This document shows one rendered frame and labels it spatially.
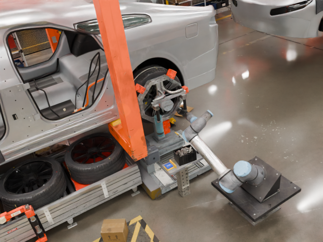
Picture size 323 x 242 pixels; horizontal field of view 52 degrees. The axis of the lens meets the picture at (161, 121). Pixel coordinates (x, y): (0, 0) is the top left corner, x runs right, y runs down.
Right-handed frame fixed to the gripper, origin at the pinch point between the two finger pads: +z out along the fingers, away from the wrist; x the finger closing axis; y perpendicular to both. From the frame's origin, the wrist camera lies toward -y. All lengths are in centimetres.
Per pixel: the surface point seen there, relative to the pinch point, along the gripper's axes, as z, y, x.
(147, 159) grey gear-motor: -27, -20, -64
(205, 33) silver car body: 8, -15, 91
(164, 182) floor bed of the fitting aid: -46, 3, -76
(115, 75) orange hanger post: -42, -118, 4
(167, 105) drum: -20.8, -31.4, -0.6
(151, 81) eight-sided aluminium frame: -6, -56, 13
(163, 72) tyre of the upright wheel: 2, -42, 28
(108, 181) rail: -36, -58, -97
